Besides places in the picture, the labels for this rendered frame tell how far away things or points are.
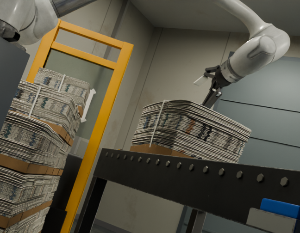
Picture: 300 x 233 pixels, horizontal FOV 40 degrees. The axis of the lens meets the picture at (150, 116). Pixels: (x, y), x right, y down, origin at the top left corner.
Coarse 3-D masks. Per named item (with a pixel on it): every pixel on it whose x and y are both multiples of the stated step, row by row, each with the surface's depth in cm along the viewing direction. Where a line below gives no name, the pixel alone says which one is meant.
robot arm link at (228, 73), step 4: (228, 60) 150; (224, 64) 152; (228, 64) 149; (224, 68) 151; (228, 68) 149; (224, 72) 151; (228, 72) 150; (232, 72) 149; (224, 76) 152; (228, 76) 151; (232, 76) 150; (236, 76) 149; (240, 76) 149; (244, 76) 150; (228, 80) 153; (232, 80) 152; (236, 80) 152
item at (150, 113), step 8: (152, 104) 171; (160, 104) 165; (144, 112) 175; (152, 112) 168; (144, 120) 172; (152, 120) 165; (144, 128) 169; (136, 136) 172; (144, 136) 164; (136, 144) 170
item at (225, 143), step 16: (176, 112) 150; (192, 112) 143; (208, 112) 146; (160, 128) 155; (176, 128) 145; (192, 128) 144; (208, 128) 147; (224, 128) 149; (240, 128) 152; (160, 144) 151; (176, 144) 142; (192, 144) 145; (208, 144) 148; (224, 144) 150; (240, 144) 153; (224, 160) 151
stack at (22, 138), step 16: (16, 128) 170; (32, 128) 171; (48, 128) 183; (0, 144) 168; (16, 144) 169; (32, 144) 170; (48, 144) 206; (64, 144) 270; (32, 160) 173; (48, 160) 220; (0, 176) 167; (16, 176) 167; (32, 176) 185; (48, 176) 238; (0, 192) 166; (16, 192) 167; (32, 192) 199; (48, 192) 266; (0, 208) 165; (16, 208) 174; (16, 224) 190; (32, 224) 240
